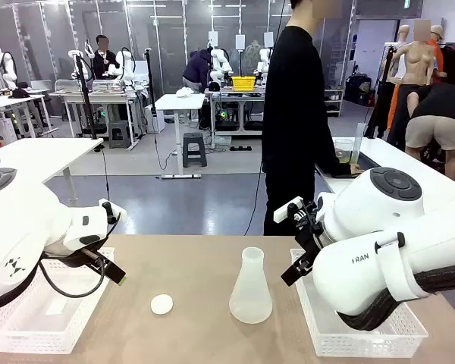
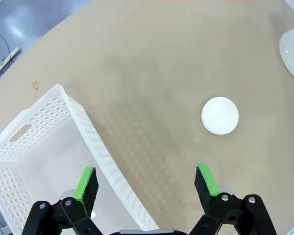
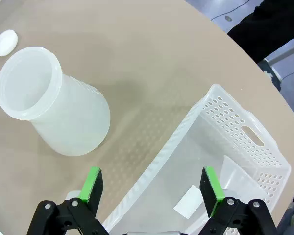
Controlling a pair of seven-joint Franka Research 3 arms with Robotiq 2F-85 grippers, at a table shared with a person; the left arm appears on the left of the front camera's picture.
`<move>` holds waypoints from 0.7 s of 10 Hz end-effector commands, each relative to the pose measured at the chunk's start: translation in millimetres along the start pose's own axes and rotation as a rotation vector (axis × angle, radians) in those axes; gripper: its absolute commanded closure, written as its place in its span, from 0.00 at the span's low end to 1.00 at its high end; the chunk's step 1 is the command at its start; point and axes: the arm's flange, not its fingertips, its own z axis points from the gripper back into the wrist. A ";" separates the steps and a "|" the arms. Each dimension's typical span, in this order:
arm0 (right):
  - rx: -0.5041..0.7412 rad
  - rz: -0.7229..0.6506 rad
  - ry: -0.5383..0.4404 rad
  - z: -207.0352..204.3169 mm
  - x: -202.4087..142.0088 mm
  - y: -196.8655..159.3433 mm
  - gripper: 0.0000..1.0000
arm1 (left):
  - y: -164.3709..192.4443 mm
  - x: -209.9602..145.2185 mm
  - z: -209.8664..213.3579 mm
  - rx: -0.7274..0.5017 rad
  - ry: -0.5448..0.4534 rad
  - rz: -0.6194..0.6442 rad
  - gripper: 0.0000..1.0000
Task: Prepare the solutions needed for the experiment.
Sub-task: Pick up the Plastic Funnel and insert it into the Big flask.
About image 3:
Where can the white paper label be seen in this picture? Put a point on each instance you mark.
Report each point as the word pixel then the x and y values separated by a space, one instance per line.
pixel 188 202

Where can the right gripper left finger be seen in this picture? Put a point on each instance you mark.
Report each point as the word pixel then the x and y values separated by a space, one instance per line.
pixel 89 186

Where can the white perforated basket with label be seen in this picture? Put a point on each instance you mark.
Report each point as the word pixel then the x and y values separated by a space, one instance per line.
pixel 225 115

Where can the translucent plastic conical flask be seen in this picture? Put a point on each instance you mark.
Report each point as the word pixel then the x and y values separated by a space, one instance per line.
pixel 71 117

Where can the person in black sweater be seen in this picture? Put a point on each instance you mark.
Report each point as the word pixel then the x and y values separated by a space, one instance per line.
pixel 272 24

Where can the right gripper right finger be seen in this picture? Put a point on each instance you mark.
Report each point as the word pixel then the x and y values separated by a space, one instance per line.
pixel 212 188

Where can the round white flask cap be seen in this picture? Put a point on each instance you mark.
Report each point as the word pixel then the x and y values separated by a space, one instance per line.
pixel 5 42

